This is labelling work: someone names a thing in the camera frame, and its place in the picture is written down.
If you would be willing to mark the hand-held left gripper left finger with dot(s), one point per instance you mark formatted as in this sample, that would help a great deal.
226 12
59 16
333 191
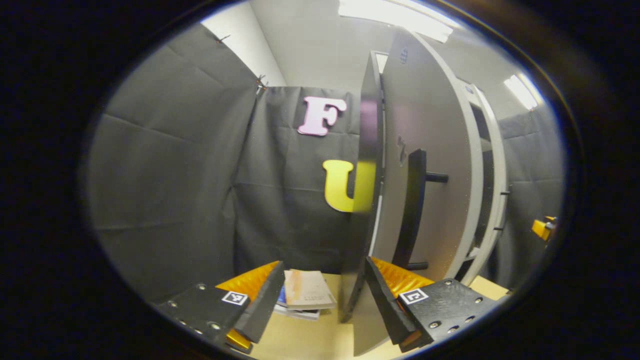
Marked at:
265 305

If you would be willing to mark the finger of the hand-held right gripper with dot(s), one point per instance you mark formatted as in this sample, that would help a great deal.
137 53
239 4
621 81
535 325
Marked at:
542 227

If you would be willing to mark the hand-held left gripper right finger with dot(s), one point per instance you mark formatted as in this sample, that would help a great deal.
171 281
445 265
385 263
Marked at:
382 305

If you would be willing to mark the grey shoe cabinet door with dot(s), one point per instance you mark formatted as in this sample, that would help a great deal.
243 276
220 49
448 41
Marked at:
430 115
497 160

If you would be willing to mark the grey shoe cabinet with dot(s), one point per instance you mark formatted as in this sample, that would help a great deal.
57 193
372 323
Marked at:
367 140

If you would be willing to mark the stack of books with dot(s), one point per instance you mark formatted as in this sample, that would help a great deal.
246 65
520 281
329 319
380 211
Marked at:
307 290

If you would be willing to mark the small ceiling light panel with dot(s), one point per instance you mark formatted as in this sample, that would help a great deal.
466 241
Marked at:
522 91

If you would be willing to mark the large ceiling light panel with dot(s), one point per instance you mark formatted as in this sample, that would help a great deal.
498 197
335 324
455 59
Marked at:
395 15

